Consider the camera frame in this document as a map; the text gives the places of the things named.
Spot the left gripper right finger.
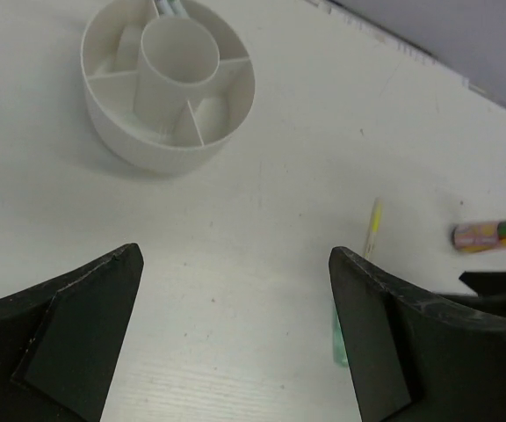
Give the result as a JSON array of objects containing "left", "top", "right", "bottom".
[{"left": 329, "top": 247, "right": 506, "bottom": 421}]

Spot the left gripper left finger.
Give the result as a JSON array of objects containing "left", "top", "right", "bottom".
[{"left": 0, "top": 244, "right": 142, "bottom": 421}]

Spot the yellow pen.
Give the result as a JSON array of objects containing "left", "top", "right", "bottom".
[{"left": 363, "top": 198, "right": 383, "bottom": 261}]

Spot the pink capped crayon tube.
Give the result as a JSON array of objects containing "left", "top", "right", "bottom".
[{"left": 450, "top": 220, "right": 506, "bottom": 253}]

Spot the mint green highlighter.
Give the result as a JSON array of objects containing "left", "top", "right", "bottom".
[{"left": 332, "top": 306, "right": 349, "bottom": 367}]

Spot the white round divided organizer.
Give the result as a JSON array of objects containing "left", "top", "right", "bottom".
[{"left": 80, "top": 1, "right": 256, "bottom": 176}]

